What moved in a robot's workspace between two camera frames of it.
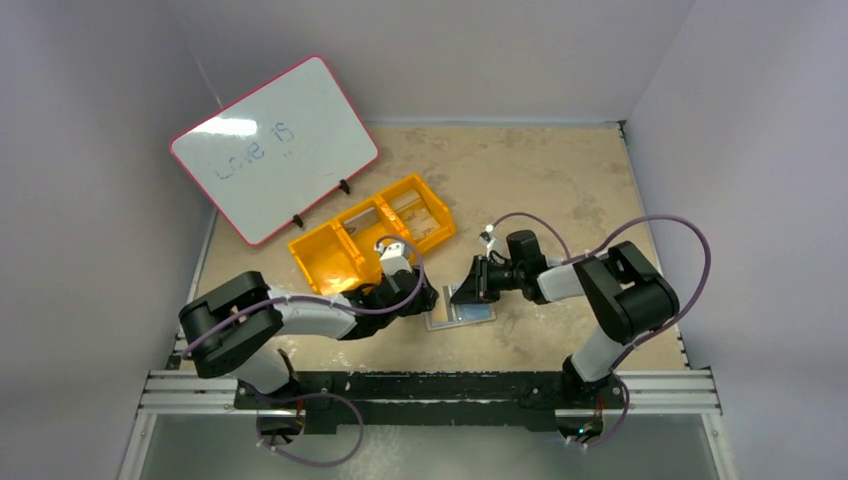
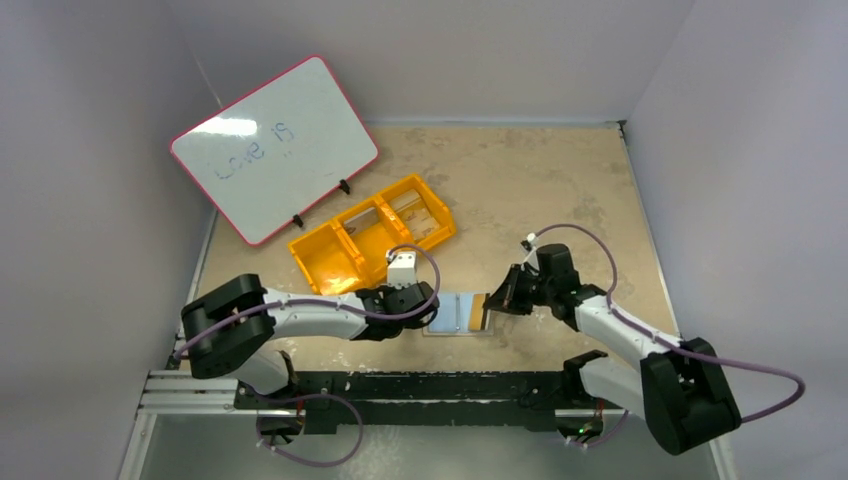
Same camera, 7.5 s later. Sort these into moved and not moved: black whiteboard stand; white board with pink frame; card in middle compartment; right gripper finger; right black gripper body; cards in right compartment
Moved: right black gripper body; right gripper finger
Not moved: black whiteboard stand; white board with pink frame; cards in right compartment; card in middle compartment
